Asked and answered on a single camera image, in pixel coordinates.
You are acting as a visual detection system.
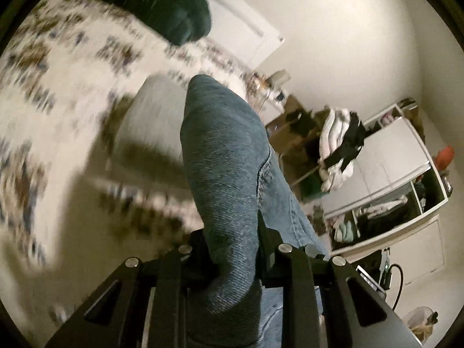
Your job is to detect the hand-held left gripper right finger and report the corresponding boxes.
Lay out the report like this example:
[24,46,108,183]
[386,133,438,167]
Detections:
[257,210,423,348]

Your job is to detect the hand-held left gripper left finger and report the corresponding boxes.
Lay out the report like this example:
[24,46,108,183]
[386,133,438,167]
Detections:
[45,230,222,348]

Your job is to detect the blue denim pants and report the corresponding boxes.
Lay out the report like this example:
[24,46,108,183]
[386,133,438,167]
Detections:
[180,74,330,348]

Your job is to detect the dark floor object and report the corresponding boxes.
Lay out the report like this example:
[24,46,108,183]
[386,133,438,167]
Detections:
[312,205,327,233]

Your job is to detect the green box under chair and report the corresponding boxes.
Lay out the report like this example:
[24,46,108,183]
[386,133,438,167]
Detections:
[301,180,324,202]

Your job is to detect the black garment on box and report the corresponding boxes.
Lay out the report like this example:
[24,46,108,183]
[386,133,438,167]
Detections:
[284,110,312,135]

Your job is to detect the black clothing on chair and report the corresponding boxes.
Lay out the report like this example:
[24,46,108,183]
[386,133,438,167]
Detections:
[324,112,367,169]

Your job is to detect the pile of hanging clothes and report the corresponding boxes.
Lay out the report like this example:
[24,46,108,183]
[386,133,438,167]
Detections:
[319,107,363,193]

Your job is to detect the folded grey fleece blanket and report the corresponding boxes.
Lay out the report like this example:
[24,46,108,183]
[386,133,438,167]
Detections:
[112,75,196,175]

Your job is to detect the white nightstand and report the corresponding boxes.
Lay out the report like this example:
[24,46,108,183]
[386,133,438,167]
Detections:
[259,87,287,124]

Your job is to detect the white wardrobe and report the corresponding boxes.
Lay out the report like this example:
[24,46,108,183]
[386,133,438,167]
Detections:
[324,98,452,254]

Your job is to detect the pale plastic bin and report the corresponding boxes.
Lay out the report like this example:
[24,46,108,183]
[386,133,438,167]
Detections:
[402,306,439,339]

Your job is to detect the small table lamp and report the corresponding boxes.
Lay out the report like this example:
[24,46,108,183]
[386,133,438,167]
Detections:
[270,70,291,89]

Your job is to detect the orange red bag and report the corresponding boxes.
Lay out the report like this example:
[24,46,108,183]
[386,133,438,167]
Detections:
[435,145,455,171]

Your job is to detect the floral printed bed blanket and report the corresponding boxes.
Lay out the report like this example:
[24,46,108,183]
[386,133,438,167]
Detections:
[0,0,276,272]

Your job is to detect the white bed headboard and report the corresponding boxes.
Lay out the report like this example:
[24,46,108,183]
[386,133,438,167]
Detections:
[197,0,285,69]

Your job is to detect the dark green garment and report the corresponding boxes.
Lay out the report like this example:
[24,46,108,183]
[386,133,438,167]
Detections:
[90,0,213,47]

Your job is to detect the metal frame chair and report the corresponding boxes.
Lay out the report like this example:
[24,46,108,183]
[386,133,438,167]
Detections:
[290,107,367,204]

